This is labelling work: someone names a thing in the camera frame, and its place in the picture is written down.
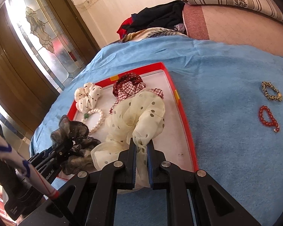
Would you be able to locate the pink quilted cushion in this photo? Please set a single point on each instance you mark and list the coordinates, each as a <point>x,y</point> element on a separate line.
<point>238,28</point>

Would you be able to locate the person's left forearm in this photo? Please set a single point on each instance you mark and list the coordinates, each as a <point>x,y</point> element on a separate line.
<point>14,162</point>

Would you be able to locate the blue terry blanket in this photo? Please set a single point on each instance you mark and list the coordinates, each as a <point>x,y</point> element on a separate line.
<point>226,157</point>

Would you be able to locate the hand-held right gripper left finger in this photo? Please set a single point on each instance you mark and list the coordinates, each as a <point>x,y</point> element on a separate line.
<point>132,162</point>

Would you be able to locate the white polka dot scrunchie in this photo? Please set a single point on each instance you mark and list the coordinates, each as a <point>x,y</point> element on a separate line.
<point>88,96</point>

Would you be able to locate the cream polka dot scarf scrunchie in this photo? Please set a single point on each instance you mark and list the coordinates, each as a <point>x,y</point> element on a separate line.
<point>136,117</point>

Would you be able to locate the maroon checked scrunchie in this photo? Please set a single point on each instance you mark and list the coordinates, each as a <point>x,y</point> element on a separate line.
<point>129,87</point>

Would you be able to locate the wooden door with leaded glass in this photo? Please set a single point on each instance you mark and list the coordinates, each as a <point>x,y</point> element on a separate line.
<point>14,87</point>

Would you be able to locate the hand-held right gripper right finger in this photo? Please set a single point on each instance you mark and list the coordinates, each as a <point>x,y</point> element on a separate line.
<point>151,167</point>

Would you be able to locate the cream patterned cloth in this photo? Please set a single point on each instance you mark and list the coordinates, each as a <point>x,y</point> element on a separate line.
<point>151,33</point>

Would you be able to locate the pile of dark clothes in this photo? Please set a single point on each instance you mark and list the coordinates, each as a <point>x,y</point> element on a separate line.
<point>155,16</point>

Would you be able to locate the red tray with white inside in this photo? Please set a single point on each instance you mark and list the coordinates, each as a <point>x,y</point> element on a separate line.
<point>169,131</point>

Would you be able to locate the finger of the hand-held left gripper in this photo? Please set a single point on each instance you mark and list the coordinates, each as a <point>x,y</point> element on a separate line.
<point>61,147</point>

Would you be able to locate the dark grey sheer scrunchie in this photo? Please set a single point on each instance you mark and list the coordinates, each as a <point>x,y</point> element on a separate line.
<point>80,160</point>

